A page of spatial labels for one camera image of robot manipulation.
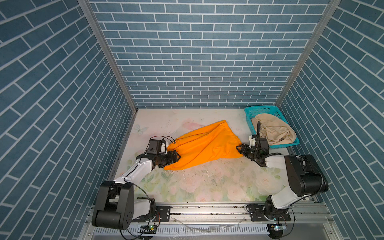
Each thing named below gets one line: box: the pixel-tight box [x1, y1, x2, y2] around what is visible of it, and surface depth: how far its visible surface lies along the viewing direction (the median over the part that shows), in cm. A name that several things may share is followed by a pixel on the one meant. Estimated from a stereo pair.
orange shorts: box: [164, 120, 244, 170], surface depth 96 cm
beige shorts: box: [251, 113, 297, 145], surface depth 102 cm
